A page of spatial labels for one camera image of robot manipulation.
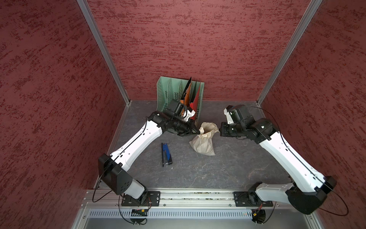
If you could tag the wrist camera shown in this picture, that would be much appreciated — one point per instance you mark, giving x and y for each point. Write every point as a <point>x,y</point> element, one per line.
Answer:
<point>180,111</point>
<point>238,114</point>

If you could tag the blue black stapler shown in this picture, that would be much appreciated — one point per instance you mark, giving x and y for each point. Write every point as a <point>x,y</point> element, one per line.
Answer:
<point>166,156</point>

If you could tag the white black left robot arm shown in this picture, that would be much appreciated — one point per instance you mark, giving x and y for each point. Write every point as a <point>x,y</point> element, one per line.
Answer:
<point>113,168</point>

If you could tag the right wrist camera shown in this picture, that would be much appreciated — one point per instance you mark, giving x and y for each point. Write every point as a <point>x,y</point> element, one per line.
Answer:
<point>238,114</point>

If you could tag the aluminium corner post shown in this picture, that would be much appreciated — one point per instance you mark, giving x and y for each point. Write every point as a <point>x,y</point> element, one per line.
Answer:
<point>87,13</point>
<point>295,38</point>

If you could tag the orange folder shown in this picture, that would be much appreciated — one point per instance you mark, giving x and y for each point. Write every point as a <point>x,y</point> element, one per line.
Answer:
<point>186,100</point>

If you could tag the right aluminium corner post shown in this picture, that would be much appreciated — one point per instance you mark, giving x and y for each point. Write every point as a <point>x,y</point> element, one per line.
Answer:
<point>295,38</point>

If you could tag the beige cloth soil bag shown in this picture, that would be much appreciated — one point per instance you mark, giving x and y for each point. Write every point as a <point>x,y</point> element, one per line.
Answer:
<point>202,143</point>

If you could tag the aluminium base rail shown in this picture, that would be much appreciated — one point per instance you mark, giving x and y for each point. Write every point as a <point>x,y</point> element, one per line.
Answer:
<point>168,199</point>

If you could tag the black mounting plate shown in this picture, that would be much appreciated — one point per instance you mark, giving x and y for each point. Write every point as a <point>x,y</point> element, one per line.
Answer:
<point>248,199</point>
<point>148,199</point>

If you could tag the left aluminium corner post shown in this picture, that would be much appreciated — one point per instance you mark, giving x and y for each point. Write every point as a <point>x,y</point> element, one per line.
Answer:
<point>87,13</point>

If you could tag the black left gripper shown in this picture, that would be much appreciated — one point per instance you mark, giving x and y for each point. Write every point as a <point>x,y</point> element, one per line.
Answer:
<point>190,125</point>

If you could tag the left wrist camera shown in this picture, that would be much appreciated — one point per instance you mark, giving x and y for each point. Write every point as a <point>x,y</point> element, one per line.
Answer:
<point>180,111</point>

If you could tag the green perforated file organizer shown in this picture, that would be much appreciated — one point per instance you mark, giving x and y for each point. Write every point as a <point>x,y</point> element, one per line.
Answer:
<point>169,89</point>

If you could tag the black folder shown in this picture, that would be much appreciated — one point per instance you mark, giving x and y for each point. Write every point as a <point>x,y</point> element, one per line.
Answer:
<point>186,88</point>

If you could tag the red folder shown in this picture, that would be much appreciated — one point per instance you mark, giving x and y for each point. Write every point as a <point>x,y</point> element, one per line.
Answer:
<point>194,100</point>

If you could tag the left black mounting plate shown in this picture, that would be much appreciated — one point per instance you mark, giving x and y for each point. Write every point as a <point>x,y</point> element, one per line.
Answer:
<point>148,199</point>

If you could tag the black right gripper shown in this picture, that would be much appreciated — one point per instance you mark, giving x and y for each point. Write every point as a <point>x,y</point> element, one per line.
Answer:
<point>223,130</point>

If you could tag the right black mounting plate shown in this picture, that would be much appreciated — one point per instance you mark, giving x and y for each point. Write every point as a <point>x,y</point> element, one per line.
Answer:
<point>248,199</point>

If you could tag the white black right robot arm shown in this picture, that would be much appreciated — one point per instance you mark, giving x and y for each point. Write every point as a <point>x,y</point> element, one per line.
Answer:
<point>308,189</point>

